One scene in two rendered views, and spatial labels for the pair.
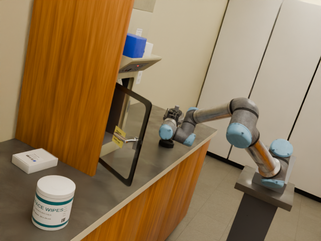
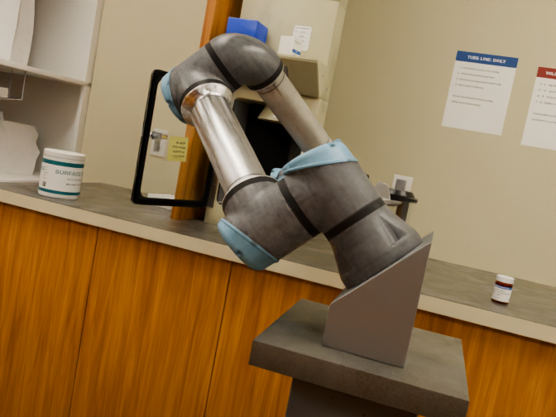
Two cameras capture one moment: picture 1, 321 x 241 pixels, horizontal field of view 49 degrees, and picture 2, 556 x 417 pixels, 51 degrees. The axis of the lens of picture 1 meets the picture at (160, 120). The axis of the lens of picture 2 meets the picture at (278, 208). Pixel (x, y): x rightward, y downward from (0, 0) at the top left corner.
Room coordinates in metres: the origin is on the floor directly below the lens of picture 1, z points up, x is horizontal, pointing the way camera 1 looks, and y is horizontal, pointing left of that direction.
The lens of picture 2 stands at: (1.68, -1.66, 1.23)
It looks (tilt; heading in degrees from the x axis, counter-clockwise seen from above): 6 degrees down; 86
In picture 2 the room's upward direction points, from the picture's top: 11 degrees clockwise
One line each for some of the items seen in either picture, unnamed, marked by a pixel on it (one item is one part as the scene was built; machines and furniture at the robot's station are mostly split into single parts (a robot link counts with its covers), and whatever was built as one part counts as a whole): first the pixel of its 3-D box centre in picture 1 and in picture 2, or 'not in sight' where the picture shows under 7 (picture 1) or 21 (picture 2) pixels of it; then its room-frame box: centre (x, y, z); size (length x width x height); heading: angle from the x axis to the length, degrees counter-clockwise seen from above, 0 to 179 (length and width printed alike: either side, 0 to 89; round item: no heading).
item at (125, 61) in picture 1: (136, 64); (270, 71); (1.70, 0.18, 1.46); 0.32 x 0.11 x 0.10; 159
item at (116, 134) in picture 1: (124, 137); not in sight; (1.39, 0.13, 1.20); 0.10 x 0.05 x 0.03; 48
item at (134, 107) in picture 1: (119, 132); (181, 143); (1.46, 0.16, 1.19); 0.30 x 0.01 x 0.40; 48
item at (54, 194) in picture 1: (53, 202); (61, 174); (1.08, 0.29, 1.02); 0.13 x 0.13 x 0.15
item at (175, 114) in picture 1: (171, 119); not in sight; (1.96, -0.06, 1.16); 0.12 x 0.08 x 0.09; 174
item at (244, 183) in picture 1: (265, 186); (366, 350); (1.93, -0.71, 0.92); 0.32 x 0.32 x 0.04; 71
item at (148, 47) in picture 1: (144, 48); (289, 47); (1.74, 0.17, 1.54); 0.05 x 0.05 x 0.06; 55
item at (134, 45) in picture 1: (130, 45); (246, 36); (1.60, 0.22, 1.56); 0.10 x 0.10 x 0.09; 69
